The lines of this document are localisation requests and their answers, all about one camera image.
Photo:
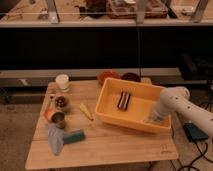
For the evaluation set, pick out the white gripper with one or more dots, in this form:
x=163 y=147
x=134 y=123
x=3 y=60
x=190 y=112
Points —
x=152 y=119

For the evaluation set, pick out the yellow plastic tray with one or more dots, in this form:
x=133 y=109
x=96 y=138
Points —
x=142 y=98

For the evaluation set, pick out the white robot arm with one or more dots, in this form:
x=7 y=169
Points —
x=176 y=99

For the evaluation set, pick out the dark striped block in tray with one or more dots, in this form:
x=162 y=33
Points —
x=123 y=101

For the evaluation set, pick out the dark brown bowl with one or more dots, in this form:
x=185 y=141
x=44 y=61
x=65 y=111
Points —
x=131 y=77

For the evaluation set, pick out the orange ceramic bowl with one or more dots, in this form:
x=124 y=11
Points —
x=107 y=74

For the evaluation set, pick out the teal sponge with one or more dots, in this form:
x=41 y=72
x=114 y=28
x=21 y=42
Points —
x=74 y=136

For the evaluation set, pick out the wooden folding table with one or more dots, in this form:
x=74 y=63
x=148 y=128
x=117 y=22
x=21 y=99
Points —
x=104 y=144

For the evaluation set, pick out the small bowl with pinecone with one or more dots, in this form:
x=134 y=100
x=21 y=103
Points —
x=62 y=103

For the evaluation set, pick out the orange tin can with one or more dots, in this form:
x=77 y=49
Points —
x=56 y=117

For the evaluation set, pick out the white cup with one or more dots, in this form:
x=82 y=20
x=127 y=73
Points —
x=62 y=81

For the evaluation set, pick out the grey cloth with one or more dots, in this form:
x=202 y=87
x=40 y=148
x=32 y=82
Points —
x=55 y=138

